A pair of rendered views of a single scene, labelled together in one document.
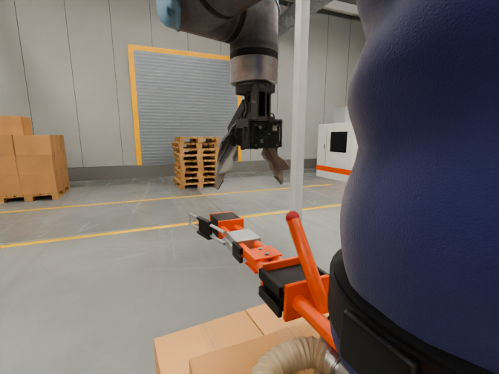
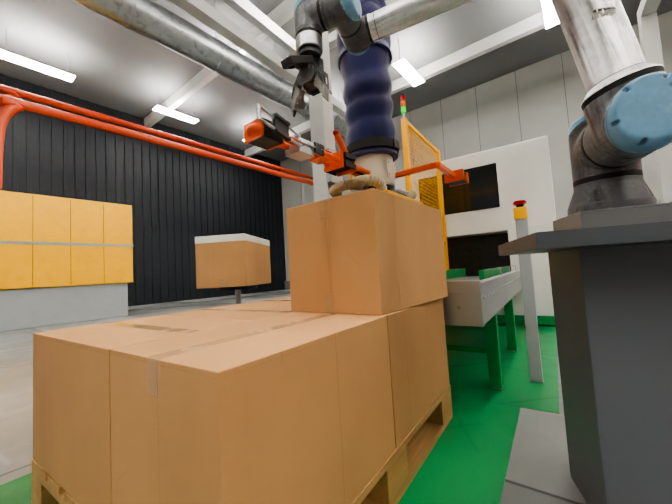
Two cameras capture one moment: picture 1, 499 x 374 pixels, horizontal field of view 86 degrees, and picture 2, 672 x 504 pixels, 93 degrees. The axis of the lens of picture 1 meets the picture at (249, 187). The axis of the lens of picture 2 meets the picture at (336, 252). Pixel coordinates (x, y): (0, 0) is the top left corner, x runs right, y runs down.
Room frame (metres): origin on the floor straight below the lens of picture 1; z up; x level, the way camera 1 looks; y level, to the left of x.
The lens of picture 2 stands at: (0.99, 0.90, 0.69)
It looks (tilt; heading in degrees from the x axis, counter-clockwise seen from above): 4 degrees up; 241
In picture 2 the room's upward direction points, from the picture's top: 3 degrees counter-clockwise
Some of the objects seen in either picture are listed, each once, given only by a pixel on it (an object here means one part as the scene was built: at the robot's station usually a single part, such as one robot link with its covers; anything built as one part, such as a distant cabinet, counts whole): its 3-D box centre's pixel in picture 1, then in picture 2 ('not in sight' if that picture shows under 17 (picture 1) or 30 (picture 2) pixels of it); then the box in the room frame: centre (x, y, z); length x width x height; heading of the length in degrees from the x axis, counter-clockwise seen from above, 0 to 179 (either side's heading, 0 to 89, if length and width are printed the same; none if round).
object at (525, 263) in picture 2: not in sight; (528, 292); (-0.87, -0.18, 0.50); 0.07 x 0.07 x 1.00; 27
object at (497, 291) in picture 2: not in sight; (507, 286); (-1.32, -0.60, 0.50); 2.31 x 0.05 x 0.19; 27
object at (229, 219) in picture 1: (226, 224); (264, 134); (0.73, 0.07, 1.08); 0.08 x 0.07 x 0.05; 25
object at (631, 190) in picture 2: not in sight; (607, 195); (-0.11, 0.51, 0.86); 0.19 x 0.19 x 0.10
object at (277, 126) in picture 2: (210, 234); (295, 134); (0.65, 0.10, 1.08); 0.31 x 0.03 x 0.05; 37
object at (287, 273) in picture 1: (293, 285); (339, 164); (0.41, -0.07, 1.08); 0.10 x 0.08 x 0.06; 115
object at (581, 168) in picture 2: not in sight; (603, 146); (-0.11, 0.51, 0.99); 0.17 x 0.15 x 0.18; 39
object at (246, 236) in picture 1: (243, 243); (299, 149); (0.61, 0.02, 1.07); 0.07 x 0.07 x 0.04; 25
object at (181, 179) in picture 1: (194, 160); not in sight; (7.40, 1.50, 0.65); 1.29 x 1.10 x 1.30; 23
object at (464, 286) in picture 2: not in sight; (408, 288); (-0.13, -0.37, 0.58); 0.70 x 0.03 x 0.06; 117
